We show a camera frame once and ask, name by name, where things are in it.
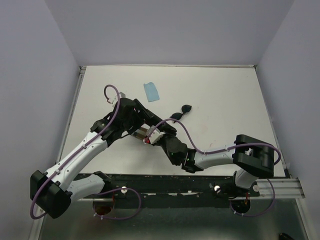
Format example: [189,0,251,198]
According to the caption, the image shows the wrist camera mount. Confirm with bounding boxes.
[107,92,126,106]
[143,125,166,145]

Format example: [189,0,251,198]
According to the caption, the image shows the plaid glasses case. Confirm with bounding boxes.
[131,126,149,141]

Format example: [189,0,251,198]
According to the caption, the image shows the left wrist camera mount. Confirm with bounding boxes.
[107,92,126,106]

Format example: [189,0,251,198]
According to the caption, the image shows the black round sunglasses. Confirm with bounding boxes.
[170,104,192,123]

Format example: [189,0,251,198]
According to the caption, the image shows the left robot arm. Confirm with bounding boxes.
[30,97,145,220]

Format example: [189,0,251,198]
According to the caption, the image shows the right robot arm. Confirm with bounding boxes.
[158,134,281,196]

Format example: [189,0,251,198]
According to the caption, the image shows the black glasses case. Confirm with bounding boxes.
[133,99,177,137]

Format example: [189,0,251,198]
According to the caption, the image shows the aluminium frame rail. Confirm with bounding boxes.
[228,177,306,201]

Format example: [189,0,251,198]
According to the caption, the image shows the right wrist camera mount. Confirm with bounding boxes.
[143,125,166,145]

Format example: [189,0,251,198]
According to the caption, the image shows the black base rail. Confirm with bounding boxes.
[72,171,260,209]

